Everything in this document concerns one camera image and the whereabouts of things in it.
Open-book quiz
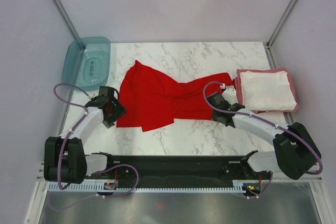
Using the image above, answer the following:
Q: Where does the red t shirt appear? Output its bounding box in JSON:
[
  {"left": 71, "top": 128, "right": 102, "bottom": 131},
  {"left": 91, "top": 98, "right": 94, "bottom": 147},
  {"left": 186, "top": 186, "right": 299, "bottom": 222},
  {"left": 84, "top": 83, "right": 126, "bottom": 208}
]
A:
[{"left": 117, "top": 61, "right": 233, "bottom": 132}]

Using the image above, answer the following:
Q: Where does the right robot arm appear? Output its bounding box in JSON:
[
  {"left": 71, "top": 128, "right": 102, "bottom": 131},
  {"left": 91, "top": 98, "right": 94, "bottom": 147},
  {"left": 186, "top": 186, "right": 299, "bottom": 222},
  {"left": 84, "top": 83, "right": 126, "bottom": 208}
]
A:
[{"left": 204, "top": 92, "right": 323, "bottom": 180}]

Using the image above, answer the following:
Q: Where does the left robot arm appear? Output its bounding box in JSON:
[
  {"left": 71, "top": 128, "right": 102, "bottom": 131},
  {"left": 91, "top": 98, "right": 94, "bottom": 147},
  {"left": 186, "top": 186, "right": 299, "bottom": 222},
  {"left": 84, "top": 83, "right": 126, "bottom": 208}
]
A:
[{"left": 44, "top": 83, "right": 127, "bottom": 190}]

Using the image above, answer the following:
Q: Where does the pink folded t shirt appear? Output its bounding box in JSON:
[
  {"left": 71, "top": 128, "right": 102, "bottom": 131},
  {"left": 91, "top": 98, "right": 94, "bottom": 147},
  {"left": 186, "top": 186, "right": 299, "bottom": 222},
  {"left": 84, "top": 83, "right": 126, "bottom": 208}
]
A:
[{"left": 232, "top": 68, "right": 300, "bottom": 113}]

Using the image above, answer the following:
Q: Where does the white folded t shirt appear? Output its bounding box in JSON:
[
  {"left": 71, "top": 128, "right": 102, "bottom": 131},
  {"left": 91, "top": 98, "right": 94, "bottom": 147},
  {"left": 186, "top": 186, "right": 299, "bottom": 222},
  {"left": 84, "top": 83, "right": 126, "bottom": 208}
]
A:
[{"left": 239, "top": 69, "right": 298, "bottom": 112}]

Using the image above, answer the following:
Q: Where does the teal transparent plastic bin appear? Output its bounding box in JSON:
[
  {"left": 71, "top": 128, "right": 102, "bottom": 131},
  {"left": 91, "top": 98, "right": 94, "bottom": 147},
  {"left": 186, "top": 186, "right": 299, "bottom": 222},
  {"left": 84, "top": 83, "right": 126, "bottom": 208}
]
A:
[{"left": 61, "top": 37, "right": 111, "bottom": 91}]

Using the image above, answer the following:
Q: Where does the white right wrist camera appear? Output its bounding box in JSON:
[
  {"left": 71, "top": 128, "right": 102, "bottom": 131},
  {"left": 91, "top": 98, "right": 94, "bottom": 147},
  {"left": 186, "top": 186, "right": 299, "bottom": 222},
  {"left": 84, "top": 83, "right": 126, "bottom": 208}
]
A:
[{"left": 220, "top": 83, "right": 238, "bottom": 104}]

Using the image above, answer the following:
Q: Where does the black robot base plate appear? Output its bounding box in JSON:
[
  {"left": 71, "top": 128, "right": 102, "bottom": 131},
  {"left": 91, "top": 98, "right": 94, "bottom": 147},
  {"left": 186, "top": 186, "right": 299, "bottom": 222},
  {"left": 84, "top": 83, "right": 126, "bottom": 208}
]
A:
[{"left": 86, "top": 154, "right": 270, "bottom": 187}]

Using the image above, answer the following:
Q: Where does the right aluminium corner post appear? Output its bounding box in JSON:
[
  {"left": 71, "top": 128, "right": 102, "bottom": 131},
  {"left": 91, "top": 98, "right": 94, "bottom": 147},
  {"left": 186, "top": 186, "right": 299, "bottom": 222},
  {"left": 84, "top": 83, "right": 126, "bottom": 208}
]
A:
[{"left": 265, "top": 0, "right": 314, "bottom": 49}]

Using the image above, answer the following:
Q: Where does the aluminium corner post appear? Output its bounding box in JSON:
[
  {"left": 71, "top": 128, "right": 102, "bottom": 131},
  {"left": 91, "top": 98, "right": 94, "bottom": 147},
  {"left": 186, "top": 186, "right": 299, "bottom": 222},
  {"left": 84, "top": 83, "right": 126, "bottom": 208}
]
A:
[
  {"left": 265, "top": 0, "right": 314, "bottom": 49},
  {"left": 52, "top": 0, "right": 80, "bottom": 40}
]

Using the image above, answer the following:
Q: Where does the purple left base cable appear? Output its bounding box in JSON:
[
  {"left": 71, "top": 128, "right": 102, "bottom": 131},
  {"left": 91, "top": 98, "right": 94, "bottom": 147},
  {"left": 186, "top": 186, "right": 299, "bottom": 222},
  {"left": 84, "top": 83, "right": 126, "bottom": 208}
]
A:
[{"left": 47, "top": 165, "right": 139, "bottom": 210}]

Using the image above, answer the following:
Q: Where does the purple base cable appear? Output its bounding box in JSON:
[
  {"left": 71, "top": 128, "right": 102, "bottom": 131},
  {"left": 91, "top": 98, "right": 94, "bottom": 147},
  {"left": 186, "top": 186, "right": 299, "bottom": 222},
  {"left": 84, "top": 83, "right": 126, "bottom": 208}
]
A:
[
  {"left": 47, "top": 165, "right": 139, "bottom": 210},
  {"left": 243, "top": 171, "right": 275, "bottom": 200}
]

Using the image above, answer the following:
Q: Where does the white slotted cable duct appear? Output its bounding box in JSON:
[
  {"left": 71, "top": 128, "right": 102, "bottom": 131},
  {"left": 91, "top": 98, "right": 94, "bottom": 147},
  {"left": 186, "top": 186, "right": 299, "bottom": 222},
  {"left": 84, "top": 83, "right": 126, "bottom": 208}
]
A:
[{"left": 62, "top": 180, "right": 246, "bottom": 194}]

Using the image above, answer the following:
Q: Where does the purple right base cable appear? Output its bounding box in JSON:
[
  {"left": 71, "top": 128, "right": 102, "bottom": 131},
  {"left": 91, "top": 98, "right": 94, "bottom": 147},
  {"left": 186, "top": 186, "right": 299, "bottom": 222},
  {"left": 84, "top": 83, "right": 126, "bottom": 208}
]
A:
[{"left": 243, "top": 171, "right": 275, "bottom": 200}]

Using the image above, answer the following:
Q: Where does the aluminium frame rail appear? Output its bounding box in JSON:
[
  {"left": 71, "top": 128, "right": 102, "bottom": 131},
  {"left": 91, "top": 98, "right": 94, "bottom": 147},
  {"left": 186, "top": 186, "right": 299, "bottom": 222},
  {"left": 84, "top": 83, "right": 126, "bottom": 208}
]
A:
[{"left": 36, "top": 161, "right": 323, "bottom": 183}]

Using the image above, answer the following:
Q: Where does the left aluminium corner post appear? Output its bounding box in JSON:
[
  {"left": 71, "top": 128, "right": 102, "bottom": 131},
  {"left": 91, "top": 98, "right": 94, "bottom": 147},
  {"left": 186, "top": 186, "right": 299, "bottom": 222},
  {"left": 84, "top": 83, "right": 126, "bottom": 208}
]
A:
[{"left": 52, "top": 0, "right": 80, "bottom": 40}]

